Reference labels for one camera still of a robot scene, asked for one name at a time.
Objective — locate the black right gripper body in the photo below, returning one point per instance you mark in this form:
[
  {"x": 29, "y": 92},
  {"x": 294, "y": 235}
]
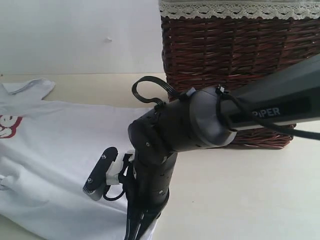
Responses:
[{"x": 147, "y": 192}]

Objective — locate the white t-shirt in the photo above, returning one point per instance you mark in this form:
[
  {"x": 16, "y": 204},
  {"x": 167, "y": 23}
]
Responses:
[{"x": 47, "y": 151}]

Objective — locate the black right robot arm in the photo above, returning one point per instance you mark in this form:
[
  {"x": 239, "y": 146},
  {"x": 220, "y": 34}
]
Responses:
[{"x": 210, "y": 118}]

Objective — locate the dark brown wicker basket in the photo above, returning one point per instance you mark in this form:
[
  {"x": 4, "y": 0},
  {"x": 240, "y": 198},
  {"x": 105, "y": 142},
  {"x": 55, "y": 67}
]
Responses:
[{"x": 233, "y": 52}]

